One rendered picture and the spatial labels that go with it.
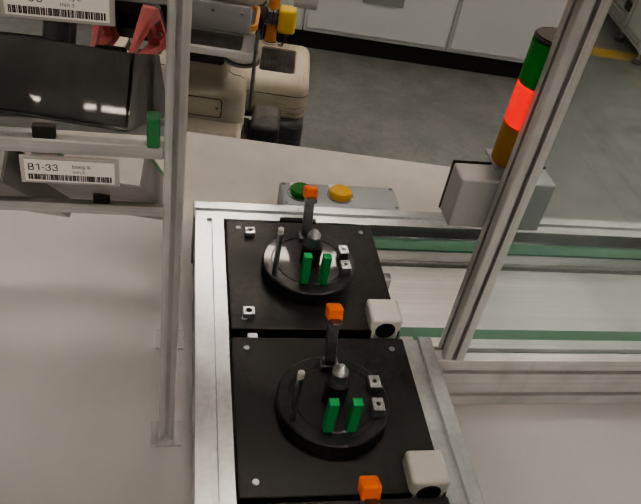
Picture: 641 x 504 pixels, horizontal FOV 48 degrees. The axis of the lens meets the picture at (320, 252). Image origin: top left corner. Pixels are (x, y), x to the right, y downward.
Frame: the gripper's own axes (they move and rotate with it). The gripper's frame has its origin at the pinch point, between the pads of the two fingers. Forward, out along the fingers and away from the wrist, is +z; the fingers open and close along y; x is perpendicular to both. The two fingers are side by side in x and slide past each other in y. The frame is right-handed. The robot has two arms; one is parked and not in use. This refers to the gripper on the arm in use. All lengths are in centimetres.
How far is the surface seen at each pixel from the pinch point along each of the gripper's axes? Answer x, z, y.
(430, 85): 240, -206, 32
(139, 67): -15.0, 12.0, 11.9
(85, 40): 208, -170, -142
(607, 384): 38, 14, 74
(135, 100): -13.3, 14.7, 12.0
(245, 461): 15, 41, 28
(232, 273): 26.6, 13.9, 16.1
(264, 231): 31.6, 3.6, 17.7
